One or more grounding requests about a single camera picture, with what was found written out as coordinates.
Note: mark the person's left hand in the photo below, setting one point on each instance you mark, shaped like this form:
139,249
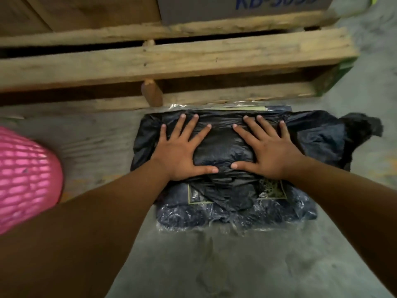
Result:
178,156

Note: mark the person's right hand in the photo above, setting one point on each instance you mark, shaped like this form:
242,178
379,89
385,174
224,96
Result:
271,156

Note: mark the person's right thumb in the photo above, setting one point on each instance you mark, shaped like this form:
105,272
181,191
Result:
243,166

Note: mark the person's left thumb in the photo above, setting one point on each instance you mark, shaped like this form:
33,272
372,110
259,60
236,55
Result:
206,170

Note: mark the person's right little finger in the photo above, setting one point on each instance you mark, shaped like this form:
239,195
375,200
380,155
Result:
283,131

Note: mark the person's right middle finger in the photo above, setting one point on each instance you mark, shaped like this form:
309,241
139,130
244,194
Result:
252,127

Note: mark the person's left little finger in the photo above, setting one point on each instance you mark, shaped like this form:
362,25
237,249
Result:
163,134

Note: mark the person's left middle finger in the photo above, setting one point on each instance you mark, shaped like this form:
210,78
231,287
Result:
190,127

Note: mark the black plastic bag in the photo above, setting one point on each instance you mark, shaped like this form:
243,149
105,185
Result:
221,145

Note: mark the person's left forearm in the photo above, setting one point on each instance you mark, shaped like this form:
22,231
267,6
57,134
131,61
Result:
77,238

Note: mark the person's right forearm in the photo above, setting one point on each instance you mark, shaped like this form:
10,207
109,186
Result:
350,207

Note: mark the clear packet of dark garment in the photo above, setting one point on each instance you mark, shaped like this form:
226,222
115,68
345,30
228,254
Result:
192,214

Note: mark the wooden pallet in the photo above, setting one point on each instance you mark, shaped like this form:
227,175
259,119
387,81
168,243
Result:
186,58

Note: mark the grey box with blue print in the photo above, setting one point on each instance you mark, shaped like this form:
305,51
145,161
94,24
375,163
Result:
242,10

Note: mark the brown cardboard box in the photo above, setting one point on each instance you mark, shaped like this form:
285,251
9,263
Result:
93,10

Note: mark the pink plastic basket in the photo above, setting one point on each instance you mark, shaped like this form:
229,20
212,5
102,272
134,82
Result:
24,179

